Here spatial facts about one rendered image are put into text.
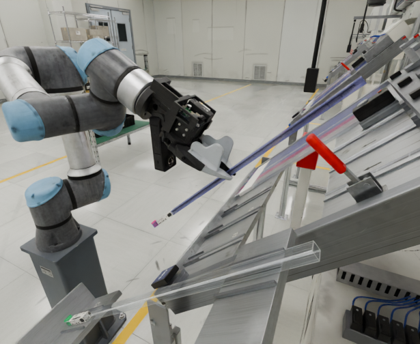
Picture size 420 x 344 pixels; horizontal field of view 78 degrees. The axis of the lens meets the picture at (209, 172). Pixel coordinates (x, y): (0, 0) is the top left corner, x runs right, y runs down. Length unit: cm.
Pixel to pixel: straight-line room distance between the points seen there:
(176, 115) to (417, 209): 34
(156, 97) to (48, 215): 66
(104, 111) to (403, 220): 52
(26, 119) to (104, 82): 15
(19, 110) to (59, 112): 6
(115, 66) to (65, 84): 43
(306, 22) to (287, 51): 92
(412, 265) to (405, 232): 64
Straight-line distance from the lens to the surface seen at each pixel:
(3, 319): 175
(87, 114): 57
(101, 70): 53
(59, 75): 93
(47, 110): 56
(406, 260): 100
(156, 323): 61
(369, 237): 36
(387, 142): 51
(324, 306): 77
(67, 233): 106
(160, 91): 47
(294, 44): 924
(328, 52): 912
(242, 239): 53
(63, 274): 111
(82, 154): 99
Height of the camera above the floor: 120
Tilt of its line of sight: 26 degrees down
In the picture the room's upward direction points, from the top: straight up
